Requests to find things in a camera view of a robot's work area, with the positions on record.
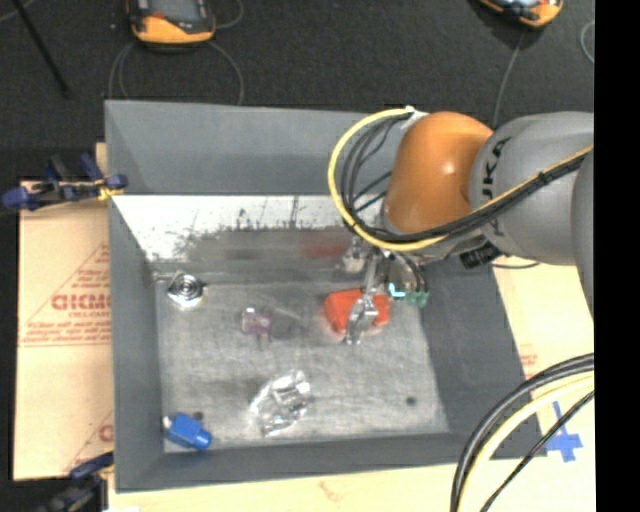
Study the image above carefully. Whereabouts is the orange-red block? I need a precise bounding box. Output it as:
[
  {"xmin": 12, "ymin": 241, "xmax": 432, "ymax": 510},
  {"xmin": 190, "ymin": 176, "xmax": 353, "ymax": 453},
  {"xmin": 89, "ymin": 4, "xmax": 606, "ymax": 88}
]
[{"xmin": 319, "ymin": 289, "xmax": 392, "ymax": 346}]

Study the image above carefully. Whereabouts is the small purple thing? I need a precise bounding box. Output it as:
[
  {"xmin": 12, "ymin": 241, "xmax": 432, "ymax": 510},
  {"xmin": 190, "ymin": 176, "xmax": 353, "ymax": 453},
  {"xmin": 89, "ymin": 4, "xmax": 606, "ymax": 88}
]
[{"xmin": 240, "ymin": 306, "xmax": 274, "ymax": 347}]

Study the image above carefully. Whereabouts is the clear crumpled plastic thing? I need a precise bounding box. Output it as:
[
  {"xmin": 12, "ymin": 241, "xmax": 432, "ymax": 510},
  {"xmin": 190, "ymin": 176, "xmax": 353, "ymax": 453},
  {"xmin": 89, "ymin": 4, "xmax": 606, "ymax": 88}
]
[{"xmin": 248, "ymin": 369, "xmax": 314, "ymax": 437}]

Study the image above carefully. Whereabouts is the round silver metal thing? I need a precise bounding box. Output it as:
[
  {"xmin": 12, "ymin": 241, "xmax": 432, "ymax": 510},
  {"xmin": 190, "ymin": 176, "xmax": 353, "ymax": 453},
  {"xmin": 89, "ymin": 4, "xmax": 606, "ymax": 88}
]
[{"xmin": 166, "ymin": 271, "xmax": 207, "ymax": 310}]

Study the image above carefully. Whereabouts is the blue and white thing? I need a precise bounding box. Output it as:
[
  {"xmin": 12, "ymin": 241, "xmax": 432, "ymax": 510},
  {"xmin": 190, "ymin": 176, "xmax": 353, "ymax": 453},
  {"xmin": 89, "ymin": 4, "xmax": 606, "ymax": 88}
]
[{"xmin": 161, "ymin": 411, "xmax": 214, "ymax": 452}]

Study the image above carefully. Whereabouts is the grey metal bin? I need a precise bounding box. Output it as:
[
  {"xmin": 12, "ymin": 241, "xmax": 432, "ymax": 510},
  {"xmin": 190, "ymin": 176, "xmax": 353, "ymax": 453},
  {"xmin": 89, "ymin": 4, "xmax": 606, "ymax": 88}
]
[{"xmin": 103, "ymin": 99, "xmax": 544, "ymax": 491}]

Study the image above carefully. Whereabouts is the brown cardboard board, red print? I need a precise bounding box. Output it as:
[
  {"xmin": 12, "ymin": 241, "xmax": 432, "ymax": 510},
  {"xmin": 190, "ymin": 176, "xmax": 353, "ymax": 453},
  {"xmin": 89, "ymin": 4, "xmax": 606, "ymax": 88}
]
[{"xmin": 12, "ymin": 142, "xmax": 595, "ymax": 481}]

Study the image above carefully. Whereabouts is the black cylinder on white bracket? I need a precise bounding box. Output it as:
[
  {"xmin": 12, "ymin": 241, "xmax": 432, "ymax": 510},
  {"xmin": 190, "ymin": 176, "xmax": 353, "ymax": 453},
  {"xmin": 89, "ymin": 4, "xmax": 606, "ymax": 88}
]
[{"xmin": 458, "ymin": 245, "xmax": 502, "ymax": 270}]

